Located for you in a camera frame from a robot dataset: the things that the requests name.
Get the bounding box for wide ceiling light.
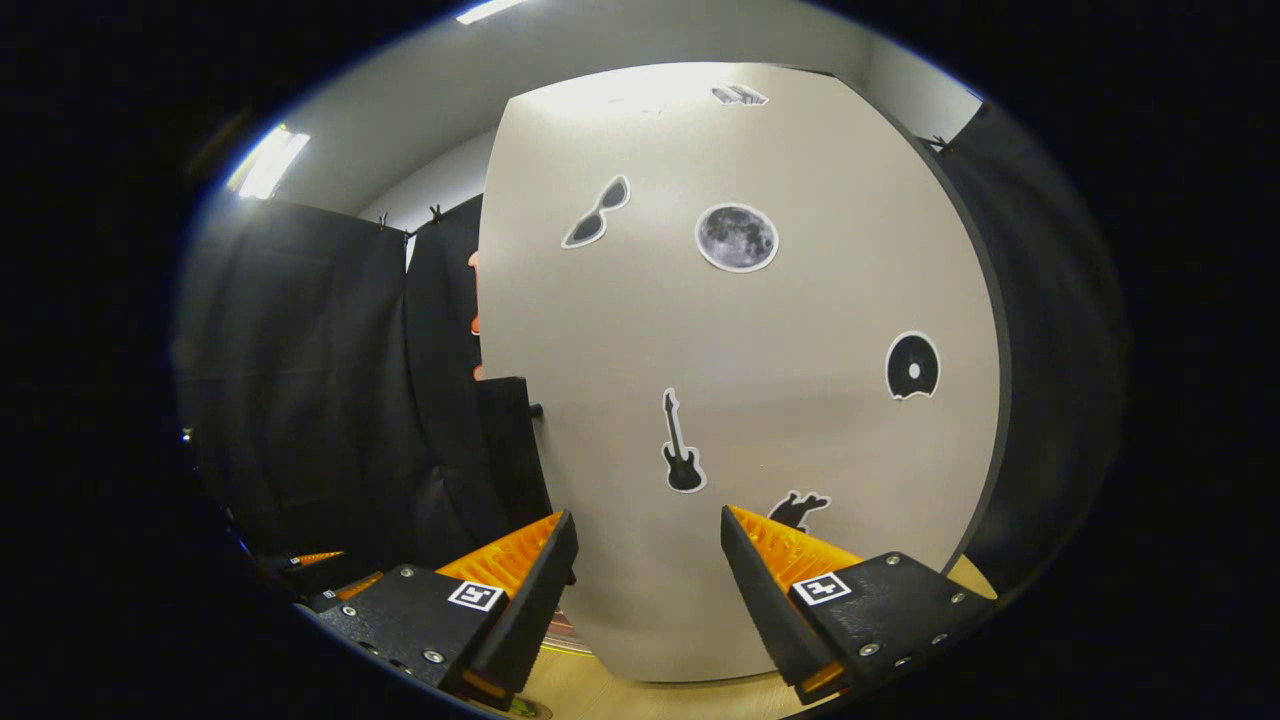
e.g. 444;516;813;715
455;0;526;26

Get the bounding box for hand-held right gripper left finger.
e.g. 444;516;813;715
300;510;581;713

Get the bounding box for long ceiling light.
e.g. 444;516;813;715
225;125;311;201

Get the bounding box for black backdrop cloth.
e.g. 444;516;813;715
175;100;1131;601

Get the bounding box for grey cabinet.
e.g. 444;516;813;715
800;62;1016;601

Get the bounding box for stack of books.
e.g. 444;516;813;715
545;612;593;658

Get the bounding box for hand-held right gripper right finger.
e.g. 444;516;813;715
720;505;1001;706

